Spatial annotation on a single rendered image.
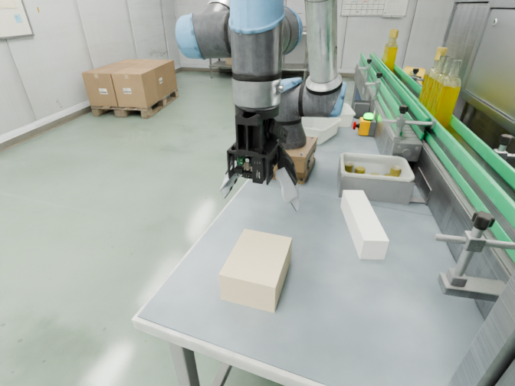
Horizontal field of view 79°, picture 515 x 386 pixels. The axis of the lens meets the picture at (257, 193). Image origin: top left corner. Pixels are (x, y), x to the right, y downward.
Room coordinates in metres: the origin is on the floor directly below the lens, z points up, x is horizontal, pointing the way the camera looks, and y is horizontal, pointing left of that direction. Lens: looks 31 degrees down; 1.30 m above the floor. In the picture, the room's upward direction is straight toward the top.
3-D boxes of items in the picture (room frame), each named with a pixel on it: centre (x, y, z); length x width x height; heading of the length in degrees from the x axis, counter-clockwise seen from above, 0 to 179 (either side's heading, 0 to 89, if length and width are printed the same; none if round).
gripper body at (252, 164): (0.49, 0.00, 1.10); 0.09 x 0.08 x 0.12; 162
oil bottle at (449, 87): (1.10, -0.66, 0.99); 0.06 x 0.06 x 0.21; 79
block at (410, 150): (1.03, -0.53, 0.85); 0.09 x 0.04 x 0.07; 79
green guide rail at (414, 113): (1.91, -0.75, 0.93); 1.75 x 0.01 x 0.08; 169
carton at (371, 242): (0.70, -0.29, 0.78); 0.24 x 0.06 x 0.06; 179
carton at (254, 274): (0.52, 0.00, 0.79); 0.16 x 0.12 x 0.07; 163
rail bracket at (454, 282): (0.40, -0.39, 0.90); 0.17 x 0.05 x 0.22; 79
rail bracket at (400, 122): (1.03, -0.51, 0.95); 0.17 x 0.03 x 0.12; 79
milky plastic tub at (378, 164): (0.94, -0.39, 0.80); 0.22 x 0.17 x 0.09; 79
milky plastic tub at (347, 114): (1.66, -0.42, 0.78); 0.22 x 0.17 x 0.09; 178
